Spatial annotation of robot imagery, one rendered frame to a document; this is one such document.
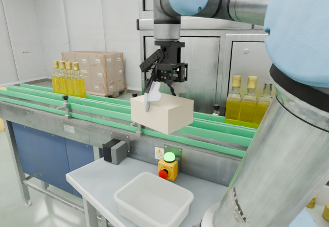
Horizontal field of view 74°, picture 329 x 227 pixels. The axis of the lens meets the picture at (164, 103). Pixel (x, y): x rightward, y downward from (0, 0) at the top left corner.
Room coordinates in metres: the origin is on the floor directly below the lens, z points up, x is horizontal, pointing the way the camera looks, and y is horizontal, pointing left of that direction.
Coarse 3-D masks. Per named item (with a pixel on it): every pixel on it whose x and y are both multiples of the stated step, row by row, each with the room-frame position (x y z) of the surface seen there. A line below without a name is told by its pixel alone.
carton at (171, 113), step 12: (168, 96) 0.69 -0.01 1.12; (132, 108) 0.66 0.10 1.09; (144, 108) 0.62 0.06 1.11; (156, 108) 0.59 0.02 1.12; (168, 108) 0.57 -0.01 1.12; (180, 108) 0.60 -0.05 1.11; (192, 108) 0.64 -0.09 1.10; (132, 120) 0.66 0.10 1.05; (144, 120) 0.62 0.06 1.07; (156, 120) 0.59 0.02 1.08; (168, 120) 0.56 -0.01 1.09; (180, 120) 0.60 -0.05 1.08; (192, 120) 0.65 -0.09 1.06; (168, 132) 0.56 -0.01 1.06
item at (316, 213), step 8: (320, 192) 0.60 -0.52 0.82; (328, 192) 0.59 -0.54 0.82; (320, 200) 0.60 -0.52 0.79; (328, 200) 0.59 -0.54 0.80; (312, 208) 0.58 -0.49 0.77; (320, 208) 0.58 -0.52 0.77; (312, 216) 0.55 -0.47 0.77; (320, 216) 0.55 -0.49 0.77; (320, 224) 0.52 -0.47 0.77; (328, 224) 0.52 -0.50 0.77
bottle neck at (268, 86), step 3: (264, 84) 0.80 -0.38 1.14; (267, 84) 0.79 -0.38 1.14; (270, 84) 0.79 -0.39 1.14; (264, 87) 0.80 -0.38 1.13; (267, 87) 0.79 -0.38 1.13; (270, 87) 0.79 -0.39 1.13; (264, 90) 0.80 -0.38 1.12; (267, 90) 0.79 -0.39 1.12; (270, 90) 0.79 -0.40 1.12; (264, 93) 0.80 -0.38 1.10; (267, 93) 0.79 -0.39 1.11; (270, 93) 0.79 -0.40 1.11; (267, 96) 0.79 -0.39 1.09
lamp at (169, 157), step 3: (165, 153) 0.79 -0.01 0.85; (168, 153) 0.79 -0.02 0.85; (171, 153) 0.79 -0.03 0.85; (165, 156) 0.77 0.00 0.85; (168, 156) 0.77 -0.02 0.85; (171, 156) 0.77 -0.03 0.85; (174, 156) 0.78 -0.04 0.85; (165, 159) 0.77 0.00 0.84; (168, 159) 0.76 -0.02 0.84; (171, 159) 0.76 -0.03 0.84; (174, 159) 0.78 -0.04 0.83; (168, 162) 0.76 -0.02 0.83; (171, 162) 0.76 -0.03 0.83
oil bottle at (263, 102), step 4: (260, 96) 0.81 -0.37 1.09; (264, 96) 0.80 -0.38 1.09; (260, 100) 0.79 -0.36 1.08; (264, 100) 0.78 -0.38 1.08; (268, 100) 0.78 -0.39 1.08; (260, 104) 0.79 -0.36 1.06; (264, 104) 0.78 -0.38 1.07; (268, 104) 0.78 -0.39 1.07; (260, 108) 0.79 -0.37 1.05; (264, 108) 0.78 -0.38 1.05; (256, 112) 0.80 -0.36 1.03; (260, 112) 0.78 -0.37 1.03; (264, 112) 0.78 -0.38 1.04; (256, 116) 0.79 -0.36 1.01; (260, 116) 0.78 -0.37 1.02; (256, 120) 0.79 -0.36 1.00; (260, 120) 0.78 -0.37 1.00; (256, 124) 0.79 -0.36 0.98; (256, 128) 0.79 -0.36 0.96
